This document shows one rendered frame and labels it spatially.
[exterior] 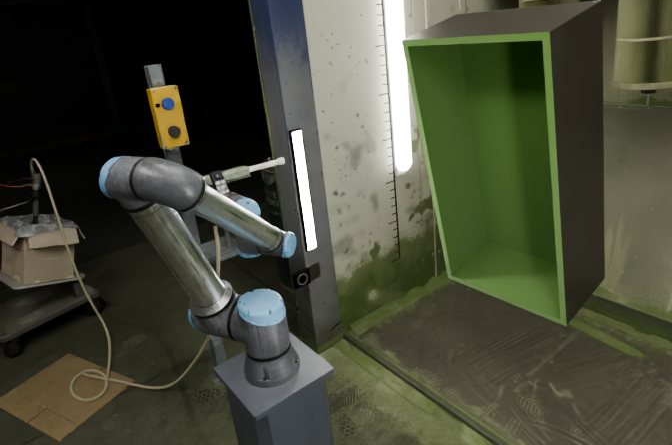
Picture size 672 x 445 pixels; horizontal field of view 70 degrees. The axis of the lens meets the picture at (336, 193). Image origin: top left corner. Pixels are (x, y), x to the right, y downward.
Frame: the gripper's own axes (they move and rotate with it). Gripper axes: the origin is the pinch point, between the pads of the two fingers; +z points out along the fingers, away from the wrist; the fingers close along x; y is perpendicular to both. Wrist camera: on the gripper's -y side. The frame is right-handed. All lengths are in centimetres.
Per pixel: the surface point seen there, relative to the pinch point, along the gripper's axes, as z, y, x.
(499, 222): -48, 46, 130
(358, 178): 10, 21, 87
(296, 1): 9, -69, 60
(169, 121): 23.6, -25.8, -2.1
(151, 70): 29, -47, -3
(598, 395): -108, 110, 119
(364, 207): 10, 39, 89
